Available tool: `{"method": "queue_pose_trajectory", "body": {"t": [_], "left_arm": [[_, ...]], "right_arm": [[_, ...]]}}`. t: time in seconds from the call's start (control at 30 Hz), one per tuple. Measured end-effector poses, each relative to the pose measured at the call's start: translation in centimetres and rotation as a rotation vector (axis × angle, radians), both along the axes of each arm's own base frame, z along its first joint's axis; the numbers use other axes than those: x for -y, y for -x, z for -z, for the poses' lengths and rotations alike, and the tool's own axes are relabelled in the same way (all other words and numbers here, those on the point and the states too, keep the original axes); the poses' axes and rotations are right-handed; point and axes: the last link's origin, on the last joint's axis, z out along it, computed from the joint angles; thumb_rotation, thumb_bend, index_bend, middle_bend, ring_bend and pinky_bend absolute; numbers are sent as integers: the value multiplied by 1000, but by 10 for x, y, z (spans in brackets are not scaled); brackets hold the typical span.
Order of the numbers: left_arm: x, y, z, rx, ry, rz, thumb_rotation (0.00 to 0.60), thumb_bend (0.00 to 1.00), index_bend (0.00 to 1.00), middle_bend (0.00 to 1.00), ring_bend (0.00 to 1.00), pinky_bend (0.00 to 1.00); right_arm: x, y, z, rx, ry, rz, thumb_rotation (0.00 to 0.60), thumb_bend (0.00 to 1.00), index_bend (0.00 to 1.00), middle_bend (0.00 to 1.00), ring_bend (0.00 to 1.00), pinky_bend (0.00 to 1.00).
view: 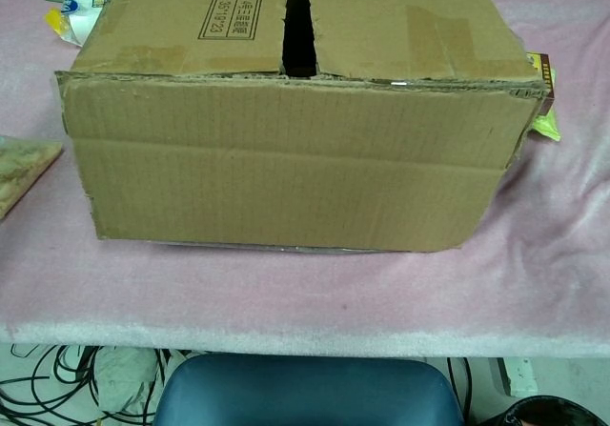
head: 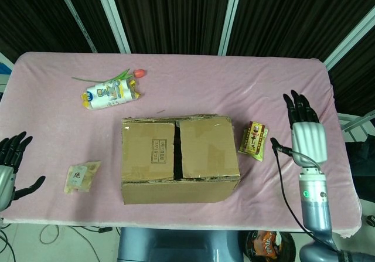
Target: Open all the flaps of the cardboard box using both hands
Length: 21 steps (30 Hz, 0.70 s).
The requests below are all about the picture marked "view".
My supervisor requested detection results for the brown cardboard box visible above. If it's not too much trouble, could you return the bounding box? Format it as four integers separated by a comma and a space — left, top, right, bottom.
53, 0, 554, 254

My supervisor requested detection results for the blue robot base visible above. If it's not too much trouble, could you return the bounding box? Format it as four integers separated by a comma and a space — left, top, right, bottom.
152, 353, 466, 426

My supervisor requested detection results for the pink fleece tablecloth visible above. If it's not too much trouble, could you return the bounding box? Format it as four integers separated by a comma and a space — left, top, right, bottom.
0, 0, 610, 358

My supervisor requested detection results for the white plastic bag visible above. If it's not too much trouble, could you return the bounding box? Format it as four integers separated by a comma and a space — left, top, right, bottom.
92, 347, 163, 416

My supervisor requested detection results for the white yellow snack bag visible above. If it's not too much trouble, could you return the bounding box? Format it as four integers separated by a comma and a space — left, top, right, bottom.
45, 0, 113, 49

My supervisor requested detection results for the grey table leg bracket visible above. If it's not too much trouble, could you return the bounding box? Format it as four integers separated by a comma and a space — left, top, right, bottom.
495, 357, 539, 396

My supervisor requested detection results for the black floor cable tangle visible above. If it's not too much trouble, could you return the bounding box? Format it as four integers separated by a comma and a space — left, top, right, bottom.
0, 343, 166, 426

